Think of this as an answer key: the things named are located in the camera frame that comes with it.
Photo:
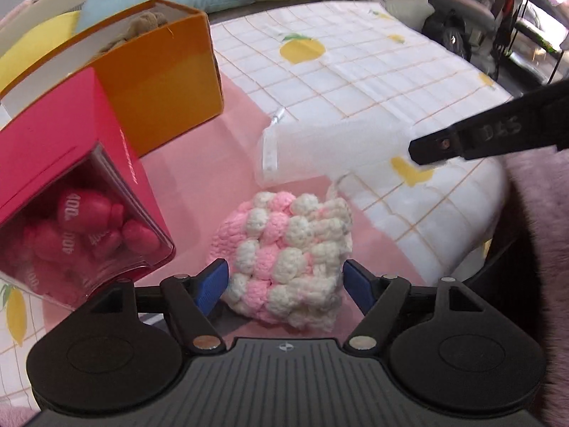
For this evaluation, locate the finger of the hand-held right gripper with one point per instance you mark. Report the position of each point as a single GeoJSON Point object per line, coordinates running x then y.
{"type": "Point", "coordinates": [489, 135]}

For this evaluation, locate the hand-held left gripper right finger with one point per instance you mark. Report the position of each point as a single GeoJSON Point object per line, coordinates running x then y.
{"type": "Point", "coordinates": [358, 287]}

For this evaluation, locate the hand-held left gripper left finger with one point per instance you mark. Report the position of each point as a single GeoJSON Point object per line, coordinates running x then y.
{"type": "Point", "coordinates": [213, 284]}

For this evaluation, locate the pink and white crochet pouch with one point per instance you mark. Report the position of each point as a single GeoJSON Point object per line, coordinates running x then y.
{"type": "Point", "coordinates": [284, 258]}

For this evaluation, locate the clear plastic zip bag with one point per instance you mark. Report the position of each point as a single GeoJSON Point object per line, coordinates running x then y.
{"type": "Point", "coordinates": [329, 146]}

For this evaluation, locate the orange cardboard box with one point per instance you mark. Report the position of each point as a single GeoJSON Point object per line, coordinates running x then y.
{"type": "Point", "coordinates": [169, 75]}

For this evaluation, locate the brown plush toy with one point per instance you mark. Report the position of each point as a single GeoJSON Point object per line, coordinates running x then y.
{"type": "Point", "coordinates": [142, 24]}

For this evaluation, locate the black backpack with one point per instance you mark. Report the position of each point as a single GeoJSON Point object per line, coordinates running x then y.
{"type": "Point", "coordinates": [446, 35]}

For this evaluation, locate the person's pink fuzzy clothing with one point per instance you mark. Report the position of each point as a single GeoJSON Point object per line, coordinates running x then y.
{"type": "Point", "coordinates": [546, 240]}

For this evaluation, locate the black metal rack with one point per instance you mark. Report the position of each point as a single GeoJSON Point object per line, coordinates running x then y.
{"type": "Point", "coordinates": [529, 18]}

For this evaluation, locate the white checked lemon bed sheet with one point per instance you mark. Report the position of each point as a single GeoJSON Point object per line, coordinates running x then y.
{"type": "Point", "coordinates": [378, 75]}

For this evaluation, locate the grey office chair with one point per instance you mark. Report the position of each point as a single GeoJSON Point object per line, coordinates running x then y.
{"type": "Point", "coordinates": [466, 6]}

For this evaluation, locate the group of red mini bottles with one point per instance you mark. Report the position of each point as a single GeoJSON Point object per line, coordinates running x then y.
{"type": "Point", "coordinates": [84, 218]}

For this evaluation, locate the small white tube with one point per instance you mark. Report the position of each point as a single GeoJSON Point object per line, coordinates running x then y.
{"type": "Point", "coordinates": [277, 117]}

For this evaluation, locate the red box with clear window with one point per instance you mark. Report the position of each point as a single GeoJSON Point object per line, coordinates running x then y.
{"type": "Point", "coordinates": [58, 142]}

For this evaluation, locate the yellow pillow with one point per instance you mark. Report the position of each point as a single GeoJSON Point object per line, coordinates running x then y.
{"type": "Point", "coordinates": [31, 49]}

